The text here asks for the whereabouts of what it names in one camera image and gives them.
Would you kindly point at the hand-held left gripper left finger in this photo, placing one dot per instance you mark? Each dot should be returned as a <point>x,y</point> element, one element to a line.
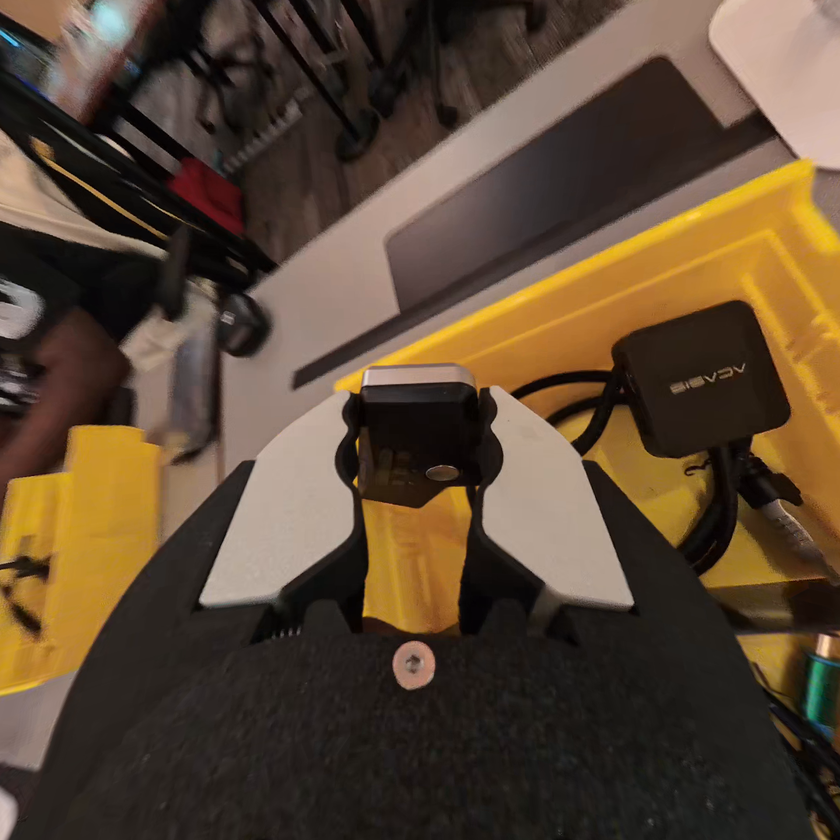
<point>282,512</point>

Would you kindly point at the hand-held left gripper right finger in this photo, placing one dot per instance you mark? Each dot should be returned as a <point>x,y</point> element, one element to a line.
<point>548,512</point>

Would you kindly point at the black adapter with silver end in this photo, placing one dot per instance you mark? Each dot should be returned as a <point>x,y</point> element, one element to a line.
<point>413,420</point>

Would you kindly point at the large yellow plastic bin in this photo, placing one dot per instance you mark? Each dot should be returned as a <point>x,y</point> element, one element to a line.
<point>590,315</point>

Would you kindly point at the person's right forearm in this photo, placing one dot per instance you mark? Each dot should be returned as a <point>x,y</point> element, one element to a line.
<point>62,387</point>

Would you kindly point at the small yellow plastic bin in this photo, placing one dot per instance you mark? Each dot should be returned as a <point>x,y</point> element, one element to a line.
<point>98,525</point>

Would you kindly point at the black round caster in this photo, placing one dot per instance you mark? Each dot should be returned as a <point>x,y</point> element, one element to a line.
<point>243,325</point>

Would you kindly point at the black square adapter box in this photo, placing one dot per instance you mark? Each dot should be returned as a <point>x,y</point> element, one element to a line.
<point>709,367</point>

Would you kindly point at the dark desk mat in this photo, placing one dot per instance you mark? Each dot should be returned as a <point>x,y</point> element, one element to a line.
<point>558,190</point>

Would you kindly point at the red cloth item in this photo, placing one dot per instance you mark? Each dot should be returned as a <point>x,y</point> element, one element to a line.
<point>207,190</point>

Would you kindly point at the black metal rack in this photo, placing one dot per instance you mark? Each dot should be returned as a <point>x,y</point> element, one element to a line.
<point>131,184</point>

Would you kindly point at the black office chair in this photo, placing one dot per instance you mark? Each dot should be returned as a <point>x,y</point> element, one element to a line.
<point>453,39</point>

